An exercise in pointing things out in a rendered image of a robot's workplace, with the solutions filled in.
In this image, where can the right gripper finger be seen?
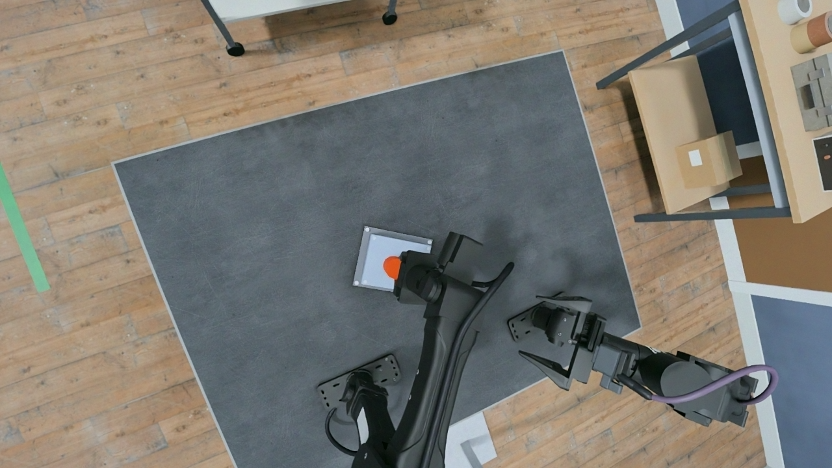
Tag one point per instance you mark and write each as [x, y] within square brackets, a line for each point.
[577, 303]
[550, 368]

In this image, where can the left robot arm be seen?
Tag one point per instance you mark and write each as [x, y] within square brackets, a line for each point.
[421, 437]

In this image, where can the orange cylindrical peg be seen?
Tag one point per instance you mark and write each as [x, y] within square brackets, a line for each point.
[391, 266]

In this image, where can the white metal plate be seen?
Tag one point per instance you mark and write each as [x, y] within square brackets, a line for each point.
[379, 250]

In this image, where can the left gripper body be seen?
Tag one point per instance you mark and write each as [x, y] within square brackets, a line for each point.
[410, 274]

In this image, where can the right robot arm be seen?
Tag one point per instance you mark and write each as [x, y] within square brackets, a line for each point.
[662, 373]

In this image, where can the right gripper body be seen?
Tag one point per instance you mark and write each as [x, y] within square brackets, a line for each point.
[581, 364]

